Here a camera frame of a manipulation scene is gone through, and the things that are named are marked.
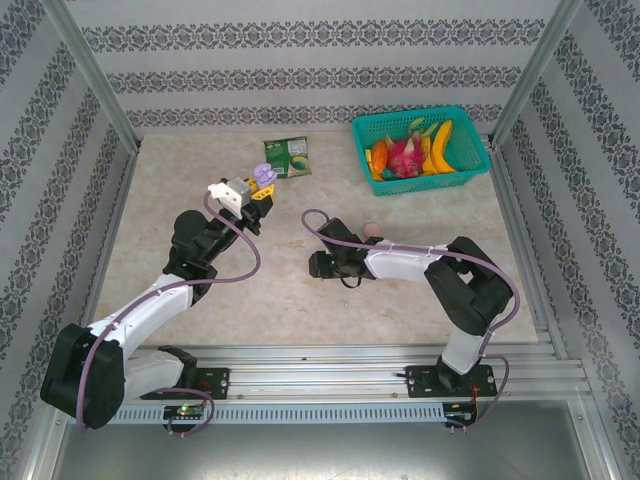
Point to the purple earbud charging case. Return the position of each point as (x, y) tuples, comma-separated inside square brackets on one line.
[(260, 171)]

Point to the pink earbud charging case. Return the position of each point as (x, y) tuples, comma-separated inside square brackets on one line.
[(372, 229)]

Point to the teal plastic basket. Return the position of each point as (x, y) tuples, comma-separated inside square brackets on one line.
[(467, 150)]

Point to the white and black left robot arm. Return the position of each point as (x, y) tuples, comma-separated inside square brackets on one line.
[(150, 315)]

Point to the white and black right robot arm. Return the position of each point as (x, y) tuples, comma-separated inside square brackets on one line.
[(400, 260)]

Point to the green snack packet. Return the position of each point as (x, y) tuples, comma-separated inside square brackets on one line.
[(287, 157)]

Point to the orange toy mango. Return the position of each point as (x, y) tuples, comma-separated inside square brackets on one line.
[(379, 156)]

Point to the pink toy dragon fruit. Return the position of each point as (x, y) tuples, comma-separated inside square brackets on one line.
[(405, 157)]

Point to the yellow toy banana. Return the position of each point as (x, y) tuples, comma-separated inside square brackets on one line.
[(427, 162), (442, 145)]

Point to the left controller circuit board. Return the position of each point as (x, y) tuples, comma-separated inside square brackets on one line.
[(185, 411)]

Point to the controller circuit board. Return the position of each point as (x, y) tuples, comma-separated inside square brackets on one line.
[(185, 411), (460, 417)]

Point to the right controller circuit board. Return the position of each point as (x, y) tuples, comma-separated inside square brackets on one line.
[(460, 417)]

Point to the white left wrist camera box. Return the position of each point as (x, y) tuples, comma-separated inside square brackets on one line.
[(232, 192)]

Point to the aluminium left side rail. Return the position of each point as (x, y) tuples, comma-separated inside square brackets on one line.
[(107, 250)]

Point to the aluminium mounting rail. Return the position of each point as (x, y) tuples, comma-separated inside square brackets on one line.
[(325, 375)]

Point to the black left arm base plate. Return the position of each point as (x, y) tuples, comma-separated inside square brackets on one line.
[(220, 382)]

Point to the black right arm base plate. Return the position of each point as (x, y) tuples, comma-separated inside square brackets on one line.
[(420, 382)]

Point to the black corner bracket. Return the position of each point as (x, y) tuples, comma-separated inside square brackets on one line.
[(486, 141)]

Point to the aluminium right side rail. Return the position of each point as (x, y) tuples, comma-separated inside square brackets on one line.
[(525, 250)]

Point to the aluminium left frame post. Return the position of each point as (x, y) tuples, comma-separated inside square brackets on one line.
[(90, 65)]

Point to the aluminium frame post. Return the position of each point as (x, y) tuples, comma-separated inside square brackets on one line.
[(535, 65), (90, 65)]

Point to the aluminium right frame post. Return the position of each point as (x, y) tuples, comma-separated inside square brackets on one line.
[(535, 65)]

